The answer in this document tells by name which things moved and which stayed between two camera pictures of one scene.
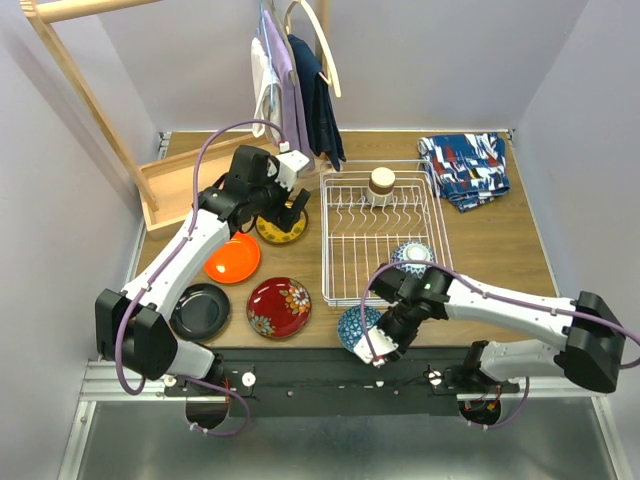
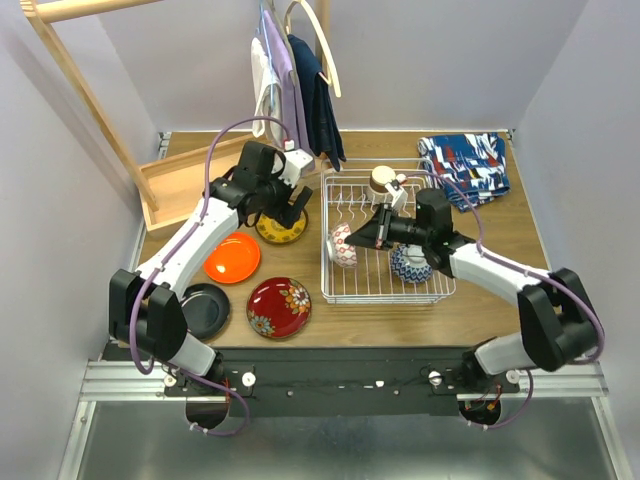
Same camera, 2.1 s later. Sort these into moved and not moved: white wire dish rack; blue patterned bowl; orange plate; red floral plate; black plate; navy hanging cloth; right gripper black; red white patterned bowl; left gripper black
Moved: blue patterned bowl; red white patterned bowl; right gripper black
Not moved: orange plate; white wire dish rack; navy hanging cloth; red floral plate; black plate; left gripper black
